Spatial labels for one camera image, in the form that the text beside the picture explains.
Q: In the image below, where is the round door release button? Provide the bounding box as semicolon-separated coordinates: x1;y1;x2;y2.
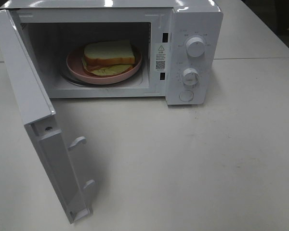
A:
179;90;194;102

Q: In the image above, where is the toast sandwich with ham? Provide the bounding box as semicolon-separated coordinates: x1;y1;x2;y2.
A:
82;40;135;76

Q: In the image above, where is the pink round plate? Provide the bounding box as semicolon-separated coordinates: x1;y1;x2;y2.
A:
66;46;143;85

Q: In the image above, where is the lower white timer knob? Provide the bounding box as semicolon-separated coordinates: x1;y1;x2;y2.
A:
182;68;199;86

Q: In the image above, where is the white microwave oven body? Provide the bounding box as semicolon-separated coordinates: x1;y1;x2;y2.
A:
0;0;223;105

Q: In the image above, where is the upper white power knob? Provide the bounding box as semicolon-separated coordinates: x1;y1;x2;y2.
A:
185;35;206;58

